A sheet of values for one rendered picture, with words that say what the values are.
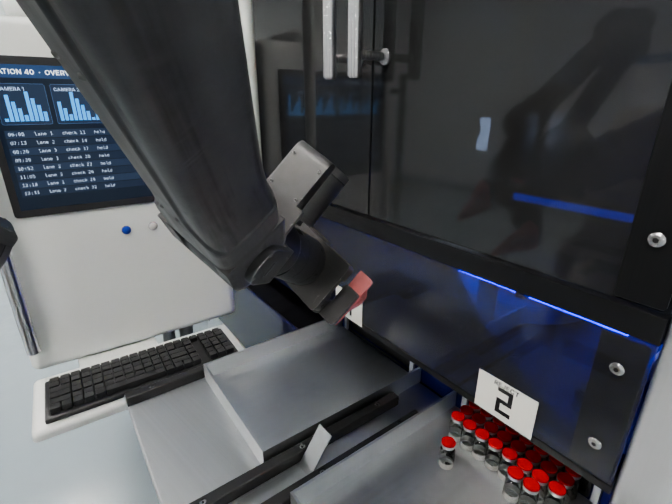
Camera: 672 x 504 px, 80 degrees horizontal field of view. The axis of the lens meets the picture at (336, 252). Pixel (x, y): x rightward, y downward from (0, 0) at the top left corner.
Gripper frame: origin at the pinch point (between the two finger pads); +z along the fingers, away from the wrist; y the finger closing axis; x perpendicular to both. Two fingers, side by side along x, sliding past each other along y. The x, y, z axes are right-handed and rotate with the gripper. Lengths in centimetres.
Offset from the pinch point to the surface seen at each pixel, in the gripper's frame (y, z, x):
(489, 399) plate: -23.3, 14.5, -0.4
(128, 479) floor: 50, 79, 128
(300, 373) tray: 4.6, 26.2, 23.4
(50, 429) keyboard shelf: 28, 6, 62
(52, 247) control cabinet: 59, 3, 40
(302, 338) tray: 12.8, 34.1, 21.0
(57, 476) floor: 69, 68, 147
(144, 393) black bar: 18.3, 8.3, 41.7
